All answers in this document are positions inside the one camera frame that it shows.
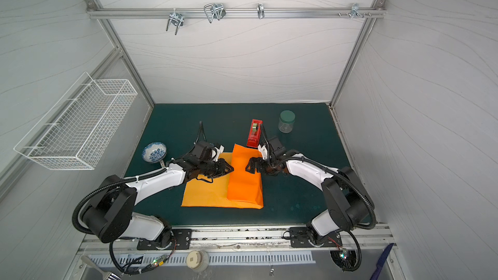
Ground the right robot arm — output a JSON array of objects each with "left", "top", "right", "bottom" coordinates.
[{"left": 245, "top": 137, "right": 377, "bottom": 246}]

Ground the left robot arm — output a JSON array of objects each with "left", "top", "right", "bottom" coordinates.
[{"left": 71, "top": 141, "right": 234, "bottom": 248}]

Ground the red tape dispenser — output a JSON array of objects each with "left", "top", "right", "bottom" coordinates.
[{"left": 246, "top": 119, "right": 263, "bottom": 149}]

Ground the glass jar green lid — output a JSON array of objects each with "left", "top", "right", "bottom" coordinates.
[{"left": 278, "top": 110, "right": 296, "bottom": 134}]

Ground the blue white ceramic spoon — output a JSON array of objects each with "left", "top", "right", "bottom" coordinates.
[{"left": 141, "top": 142, "right": 167, "bottom": 163}]

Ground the round white puck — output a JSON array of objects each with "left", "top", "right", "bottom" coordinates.
[{"left": 185, "top": 250, "right": 210, "bottom": 273}]

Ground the metal U-bolt clamp left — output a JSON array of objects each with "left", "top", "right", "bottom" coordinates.
[{"left": 165, "top": 10, "right": 184, "bottom": 35}]

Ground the metal u-bolt clamp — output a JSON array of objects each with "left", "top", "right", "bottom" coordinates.
[
  {"left": 204, "top": 3, "right": 226, "bottom": 23},
  {"left": 165, "top": 10, "right": 184, "bottom": 35}
]

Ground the metal spatula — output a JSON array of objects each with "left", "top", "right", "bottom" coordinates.
[{"left": 80, "top": 255, "right": 121, "bottom": 280}]

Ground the small metal hook clamp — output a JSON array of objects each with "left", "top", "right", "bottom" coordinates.
[{"left": 257, "top": 3, "right": 265, "bottom": 19}]

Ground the metal U-bolt clamp middle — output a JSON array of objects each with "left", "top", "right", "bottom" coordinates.
[{"left": 204, "top": 3, "right": 226, "bottom": 23}]

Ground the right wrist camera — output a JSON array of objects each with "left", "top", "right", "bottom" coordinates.
[{"left": 258, "top": 145, "right": 268, "bottom": 160}]

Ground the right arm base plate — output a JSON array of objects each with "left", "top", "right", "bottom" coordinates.
[{"left": 282, "top": 226, "right": 342, "bottom": 249}]

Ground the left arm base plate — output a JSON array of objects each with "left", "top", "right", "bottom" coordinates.
[{"left": 137, "top": 229, "right": 193, "bottom": 251}]

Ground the white slotted cable duct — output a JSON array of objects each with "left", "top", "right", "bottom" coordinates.
[{"left": 87, "top": 251, "right": 316, "bottom": 268}]

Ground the white wire basket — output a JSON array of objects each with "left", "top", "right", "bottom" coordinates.
[{"left": 14, "top": 73, "right": 137, "bottom": 171}]

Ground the blue handled tool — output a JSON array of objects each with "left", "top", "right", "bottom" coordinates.
[{"left": 370, "top": 243, "right": 394, "bottom": 280}]

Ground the metal bracket clamp right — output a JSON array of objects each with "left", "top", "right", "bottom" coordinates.
[{"left": 337, "top": 3, "right": 372, "bottom": 19}]

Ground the aluminium crossbar rail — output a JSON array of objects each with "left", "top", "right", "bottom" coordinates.
[{"left": 87, "top": 6, "right": 387, "bottom": 19}]

